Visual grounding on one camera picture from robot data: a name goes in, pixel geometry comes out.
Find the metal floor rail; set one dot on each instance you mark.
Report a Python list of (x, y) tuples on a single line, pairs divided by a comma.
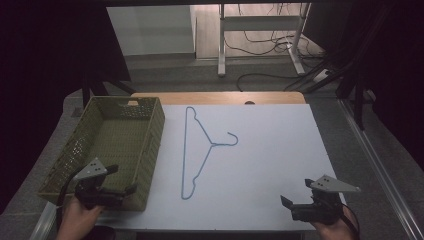
[(383, 173)]

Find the person's left hand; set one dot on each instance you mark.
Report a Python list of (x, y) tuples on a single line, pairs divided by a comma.
[(77, 220)]

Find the white cabinet panel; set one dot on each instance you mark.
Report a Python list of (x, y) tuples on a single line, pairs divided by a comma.
[(150, 30)]

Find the black stand legs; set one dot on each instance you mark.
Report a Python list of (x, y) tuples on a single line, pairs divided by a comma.
[(96, 86)]

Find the black tripod stand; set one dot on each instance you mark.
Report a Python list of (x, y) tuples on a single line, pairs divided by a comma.
[(358, 100)]

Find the white table mat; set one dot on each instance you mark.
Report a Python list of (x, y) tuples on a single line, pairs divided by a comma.
[(273, 160)]

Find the person's right hand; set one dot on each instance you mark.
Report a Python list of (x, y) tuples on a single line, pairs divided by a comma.
[(338, 231)]

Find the white power strip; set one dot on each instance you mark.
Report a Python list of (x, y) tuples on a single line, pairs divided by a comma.
[(321, 75)]

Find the green plastic basket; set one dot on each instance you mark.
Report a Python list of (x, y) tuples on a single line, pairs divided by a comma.
[(116, 140)]

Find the white metal desk frame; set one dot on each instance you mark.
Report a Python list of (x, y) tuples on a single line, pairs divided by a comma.
[(260, 23)]

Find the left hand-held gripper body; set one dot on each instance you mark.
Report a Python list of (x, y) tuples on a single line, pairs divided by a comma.
[(87, 171)]

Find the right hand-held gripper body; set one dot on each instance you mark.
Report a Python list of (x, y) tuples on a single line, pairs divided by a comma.
[(321, 210)]

